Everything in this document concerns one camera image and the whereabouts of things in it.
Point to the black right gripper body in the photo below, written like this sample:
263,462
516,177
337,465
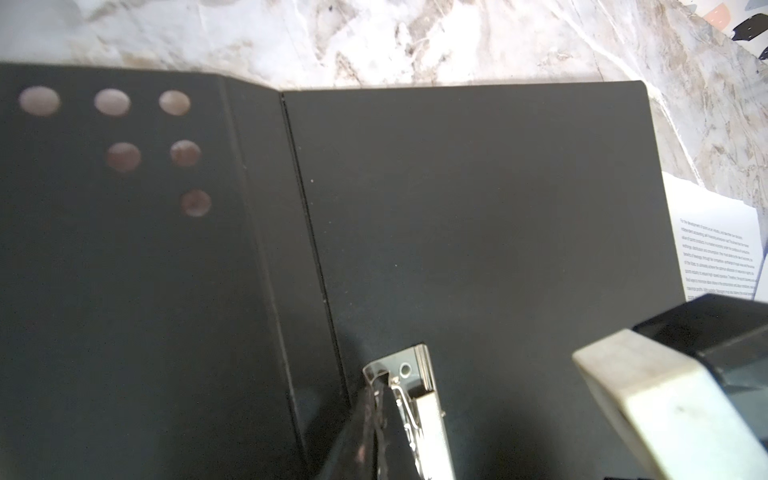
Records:
728,336

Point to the white text paper sheet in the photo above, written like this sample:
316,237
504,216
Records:
718,241

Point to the silver folder clip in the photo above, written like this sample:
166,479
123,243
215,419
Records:
411,437

